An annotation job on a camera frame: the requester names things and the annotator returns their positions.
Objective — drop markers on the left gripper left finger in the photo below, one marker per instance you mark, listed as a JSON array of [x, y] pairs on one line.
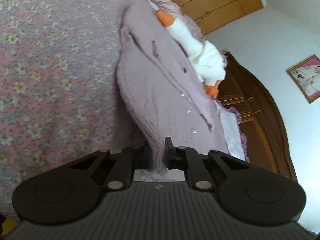
[[70, 192]]

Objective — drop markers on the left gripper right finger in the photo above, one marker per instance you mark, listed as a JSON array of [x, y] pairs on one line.
[[245, 191]]

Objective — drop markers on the pink knitted cardigan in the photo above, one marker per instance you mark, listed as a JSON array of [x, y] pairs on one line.
[[162, 93]]

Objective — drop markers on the dark wooden headboard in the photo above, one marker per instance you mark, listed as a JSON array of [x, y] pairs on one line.
[[261, 121]]

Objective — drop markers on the white pillow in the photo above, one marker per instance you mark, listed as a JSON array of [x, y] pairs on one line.
[[231, 134]]

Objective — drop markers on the pink floral bed sheet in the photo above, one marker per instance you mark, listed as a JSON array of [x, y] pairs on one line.
[[59, 97]]

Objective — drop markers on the white goose plush toy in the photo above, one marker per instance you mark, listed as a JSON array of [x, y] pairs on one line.
[[207, 62]]

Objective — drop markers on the framed wall picture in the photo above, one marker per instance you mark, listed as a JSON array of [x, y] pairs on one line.
[[306, 77]]

